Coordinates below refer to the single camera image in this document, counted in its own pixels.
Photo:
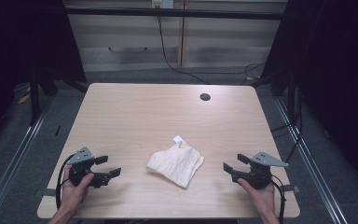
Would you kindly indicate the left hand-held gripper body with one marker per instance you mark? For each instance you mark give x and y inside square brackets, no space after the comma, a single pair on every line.
[80,157]

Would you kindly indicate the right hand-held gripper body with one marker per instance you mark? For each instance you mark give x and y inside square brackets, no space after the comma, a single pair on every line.
[265,160]

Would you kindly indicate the cream cloth with flower print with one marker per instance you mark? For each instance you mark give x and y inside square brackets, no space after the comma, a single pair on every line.
[177,165]

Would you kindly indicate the person's right hand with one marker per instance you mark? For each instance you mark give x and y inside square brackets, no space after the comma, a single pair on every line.
[264,199]

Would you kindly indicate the person's left hand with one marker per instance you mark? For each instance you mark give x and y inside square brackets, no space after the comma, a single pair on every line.
[73,196]

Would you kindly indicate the grey tape piece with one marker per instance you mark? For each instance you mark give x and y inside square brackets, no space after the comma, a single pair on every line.
[292,188]
[49,192]

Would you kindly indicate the black metal stand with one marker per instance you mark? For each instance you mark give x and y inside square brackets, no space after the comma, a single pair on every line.
[291,96]
[34,99]

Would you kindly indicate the yellow floor tape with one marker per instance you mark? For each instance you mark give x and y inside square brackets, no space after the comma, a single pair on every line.
[24,98]

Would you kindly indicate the dark curtain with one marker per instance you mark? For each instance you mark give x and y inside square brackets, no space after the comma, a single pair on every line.
[335,77]
[18,40]

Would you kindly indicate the white cabinet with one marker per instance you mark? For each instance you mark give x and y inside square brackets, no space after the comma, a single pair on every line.
[130,37]

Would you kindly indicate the black horizontal metal bar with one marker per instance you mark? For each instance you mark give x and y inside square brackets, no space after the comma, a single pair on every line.
[174,13]

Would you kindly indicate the metal floor rail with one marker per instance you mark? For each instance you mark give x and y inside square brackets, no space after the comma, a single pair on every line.
[310,161]
[15,155]

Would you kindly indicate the white wall socket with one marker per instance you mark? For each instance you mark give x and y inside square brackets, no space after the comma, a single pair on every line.
[162,3]

